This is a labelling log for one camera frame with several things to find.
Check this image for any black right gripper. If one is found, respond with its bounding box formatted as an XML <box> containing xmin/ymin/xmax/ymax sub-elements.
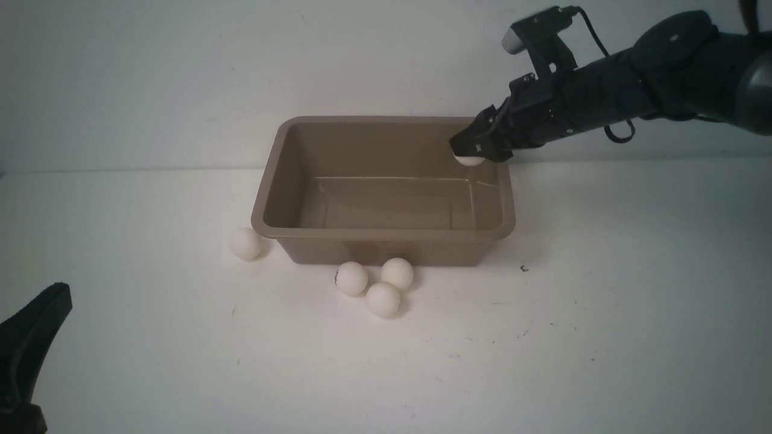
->
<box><xmin>449</xmin><ymin>71</ymin><xmax>595</xmax><ymax>163</ymax></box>

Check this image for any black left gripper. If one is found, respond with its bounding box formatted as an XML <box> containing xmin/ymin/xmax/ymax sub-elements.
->
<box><xmin>1</xmin><ymin>282</ymin><xmax>72</xmax><ymax>434</ymax></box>

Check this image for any tan plastic bin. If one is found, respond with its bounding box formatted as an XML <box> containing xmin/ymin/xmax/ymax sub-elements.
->
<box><xmin>251</xmin><ymin>116</ymin><xmax>516</xmax><ymax>266</ymax></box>

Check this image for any white ping-pong ball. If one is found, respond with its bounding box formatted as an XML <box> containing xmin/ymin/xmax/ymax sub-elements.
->
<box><xmin>381</xmin><ymin>257</ymin><xmax>416</xmax><ymax>291</ymax></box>
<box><xmin>365</xmin><ymin>282</ymin><xmax>402</xmax><ymax>318</ymax></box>

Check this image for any white ball with black mark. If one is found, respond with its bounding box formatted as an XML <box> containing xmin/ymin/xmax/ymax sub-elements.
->
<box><xmin>334</xmin><ymin>262</ymin><xmax>369</xmax><ymax>297</ymax></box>

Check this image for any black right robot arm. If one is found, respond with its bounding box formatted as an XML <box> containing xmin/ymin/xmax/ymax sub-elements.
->
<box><xmin>449</xmin><ymin>1</ymin><xmax>771</xmax><ymax>165</ymax></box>

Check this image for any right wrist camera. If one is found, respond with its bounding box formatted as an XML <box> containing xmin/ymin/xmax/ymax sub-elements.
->
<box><xmin>501</xmin><ymin>6</ymin><xmax>579</xmax><ymax>79</ymax></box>

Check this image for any right camera cable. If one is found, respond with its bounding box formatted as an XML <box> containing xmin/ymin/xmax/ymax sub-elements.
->
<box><xmin>564</xmin><ymin>5</ymin><xmax>637</xmax><ymax>144</ymax></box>

